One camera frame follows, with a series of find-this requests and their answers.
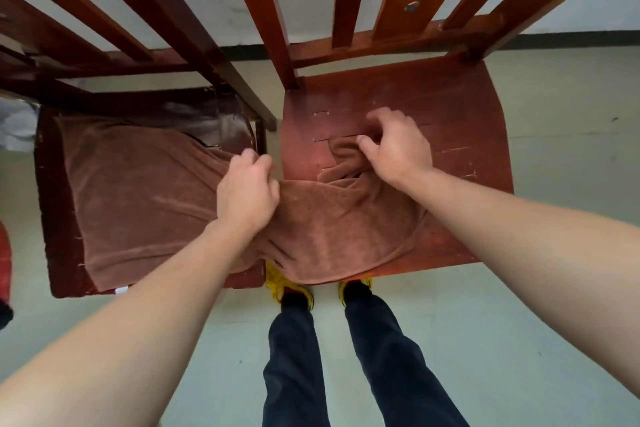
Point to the person's right hand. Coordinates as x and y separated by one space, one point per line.
400 151

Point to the person's left hand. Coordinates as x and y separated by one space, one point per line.
245 196

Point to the person's left thumb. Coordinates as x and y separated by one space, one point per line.
275 191

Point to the person's right thumb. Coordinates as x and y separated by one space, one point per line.
367 144

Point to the brown towel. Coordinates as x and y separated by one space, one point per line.
150 191

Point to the person's left forearm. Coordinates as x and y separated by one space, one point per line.
130 331

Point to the person's right forearm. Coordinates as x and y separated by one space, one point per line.
525 251

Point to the person's left yellow shoe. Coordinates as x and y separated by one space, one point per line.
276 284

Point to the person's yellow shoe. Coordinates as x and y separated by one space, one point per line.
345 291
276 284

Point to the reddish wooden slatted chair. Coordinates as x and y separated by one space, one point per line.
450 101

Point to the person's right yellow shoe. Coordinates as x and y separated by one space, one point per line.
345 291

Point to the person's left leg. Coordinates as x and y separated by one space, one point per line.
295 366

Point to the person's leg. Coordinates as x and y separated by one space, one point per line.
395 366
295 366

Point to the person's right leg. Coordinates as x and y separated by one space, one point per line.
395 366

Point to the dark worn wooden chair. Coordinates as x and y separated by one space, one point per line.
55 201

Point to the white plastic bag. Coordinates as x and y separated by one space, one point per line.
17 124

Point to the red and black object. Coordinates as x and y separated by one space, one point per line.
4 266

